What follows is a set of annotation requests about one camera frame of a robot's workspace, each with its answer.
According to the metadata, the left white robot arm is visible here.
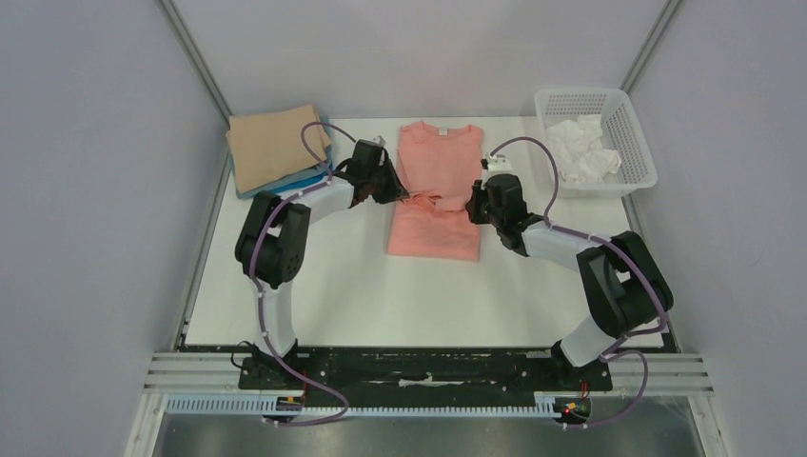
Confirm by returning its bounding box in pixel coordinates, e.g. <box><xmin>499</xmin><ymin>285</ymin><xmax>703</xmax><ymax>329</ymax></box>
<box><xmin>235</xmin><ymin>139</ymin><xmax>482</xmax><ymax>389</ymax></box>

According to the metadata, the left aluminium frame post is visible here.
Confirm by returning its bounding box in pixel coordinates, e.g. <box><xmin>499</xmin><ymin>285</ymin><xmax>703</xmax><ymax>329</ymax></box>
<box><xmin>155</xmin><ymin>0</ymin><xmax>232</xmax><ymax>126</ymax></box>

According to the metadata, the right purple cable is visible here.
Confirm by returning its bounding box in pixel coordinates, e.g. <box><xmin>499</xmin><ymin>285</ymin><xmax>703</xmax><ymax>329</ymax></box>
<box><xmin>488</xmin><ymin>135</ymin><xmax>670</xmax><ymax>430</ymax></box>

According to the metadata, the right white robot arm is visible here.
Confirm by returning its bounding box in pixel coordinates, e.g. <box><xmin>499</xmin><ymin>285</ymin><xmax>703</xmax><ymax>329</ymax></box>
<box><xmin>466</xmin><ymin>173</ymin><xmax>674</xmax><ymax>388</ymax></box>

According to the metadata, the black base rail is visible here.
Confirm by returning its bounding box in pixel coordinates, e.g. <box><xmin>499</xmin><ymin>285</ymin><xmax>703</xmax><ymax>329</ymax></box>
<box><xmin>231</xmin><ymin>346</ymin><xmax>613</xmax><ymax>407</ymax></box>

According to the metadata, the blue folded t shirt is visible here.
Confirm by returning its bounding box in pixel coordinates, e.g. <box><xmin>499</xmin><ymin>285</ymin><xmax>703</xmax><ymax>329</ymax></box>
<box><xmin>263</xmin><ymin>169</ymin><xmax>327</xmax><ymax>192</ymax></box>

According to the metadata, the grey-teal folded t shirt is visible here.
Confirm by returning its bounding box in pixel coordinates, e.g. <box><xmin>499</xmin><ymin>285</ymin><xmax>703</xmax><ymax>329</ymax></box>
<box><xmin>229</xmin><ymin>114</ymin><xmax>333</xmax><ymax>201</ymax></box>

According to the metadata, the right aluminium frame post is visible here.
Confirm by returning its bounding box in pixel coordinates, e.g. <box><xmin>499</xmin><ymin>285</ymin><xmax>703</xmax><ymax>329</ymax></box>
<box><xmin>620</xmin><ymin>0</ymin><xmax>683</xmax><ymax>93</ymax></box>

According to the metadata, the beige folded t shirt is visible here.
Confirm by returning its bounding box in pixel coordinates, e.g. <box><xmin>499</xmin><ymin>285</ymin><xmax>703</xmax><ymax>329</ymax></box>
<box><xmin>226</xmin><ymin>104</ymin><xmax>333</xmax><ymax>195</ymax></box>

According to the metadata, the white plastic laundry basket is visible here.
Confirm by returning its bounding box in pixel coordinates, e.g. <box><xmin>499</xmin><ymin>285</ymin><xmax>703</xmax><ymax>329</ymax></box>
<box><xmin>534</xmin><ymin>87</ymin><xmax>658</xmax><ymax>198</ymax></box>

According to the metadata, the white crumpled t shirt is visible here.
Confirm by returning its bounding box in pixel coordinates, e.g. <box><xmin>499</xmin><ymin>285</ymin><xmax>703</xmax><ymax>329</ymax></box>
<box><xmin>546</xmin><ymin>114</ymin><xmax>621</xmax><ymax>185</ymax></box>

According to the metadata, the salmon pink t shirt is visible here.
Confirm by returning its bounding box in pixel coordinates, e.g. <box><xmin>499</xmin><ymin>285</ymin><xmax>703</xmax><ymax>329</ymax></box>
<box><xmin>386</xmin><ymin>121</ymin><xmax>484</xmax><ymax>262</ymax></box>

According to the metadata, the aluminium frame post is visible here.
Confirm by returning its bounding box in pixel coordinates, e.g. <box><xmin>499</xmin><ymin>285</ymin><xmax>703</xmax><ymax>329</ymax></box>
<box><xmin>620</xmin><ymin>0</ymin><xmax>683</xmax><ymax>93</ymax></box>
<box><xmin>155</xmin><ymin>0</ymin><xmax>232</xmax><ymax>126</ymax></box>

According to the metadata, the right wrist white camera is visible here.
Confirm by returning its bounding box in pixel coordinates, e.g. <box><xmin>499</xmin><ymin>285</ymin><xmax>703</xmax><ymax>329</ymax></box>
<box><xmin>482</xmin><ymin>156</ymin><xmax>513</xmax><ymax>175</ymax></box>

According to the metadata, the white slotted cable duct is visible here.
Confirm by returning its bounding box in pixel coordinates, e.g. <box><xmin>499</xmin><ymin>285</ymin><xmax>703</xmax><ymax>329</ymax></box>
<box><xmin>166</xmin><ymin>394</ymin><xmax>561</xmax><ymax>419</ymax></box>

